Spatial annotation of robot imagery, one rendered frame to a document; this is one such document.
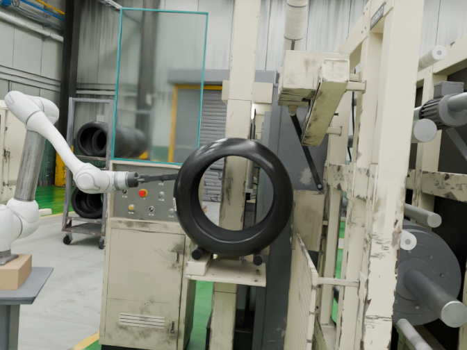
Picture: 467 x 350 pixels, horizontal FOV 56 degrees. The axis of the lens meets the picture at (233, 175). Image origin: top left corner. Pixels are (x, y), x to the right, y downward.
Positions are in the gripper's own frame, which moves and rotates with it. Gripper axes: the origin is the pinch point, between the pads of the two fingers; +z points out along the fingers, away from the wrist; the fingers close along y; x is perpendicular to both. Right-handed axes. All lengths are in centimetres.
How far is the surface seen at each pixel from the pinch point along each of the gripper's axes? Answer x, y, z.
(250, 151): -9.5, -11.4, 39.5
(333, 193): 15, 20, 79
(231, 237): 33.4, 14.6, 25.6
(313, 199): 17, 18, 69
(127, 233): 36, 61, -44
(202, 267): 41.3, -11.9, 14.0
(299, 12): -88, 52, 71
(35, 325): 105, 97, -130
